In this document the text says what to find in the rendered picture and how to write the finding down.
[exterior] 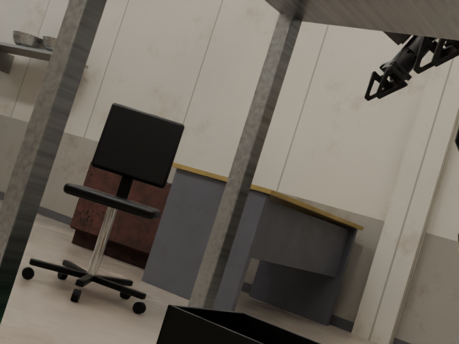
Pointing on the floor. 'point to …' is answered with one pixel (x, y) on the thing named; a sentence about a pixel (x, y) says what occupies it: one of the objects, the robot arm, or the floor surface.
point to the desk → (252, 247)
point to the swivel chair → (130, 125)
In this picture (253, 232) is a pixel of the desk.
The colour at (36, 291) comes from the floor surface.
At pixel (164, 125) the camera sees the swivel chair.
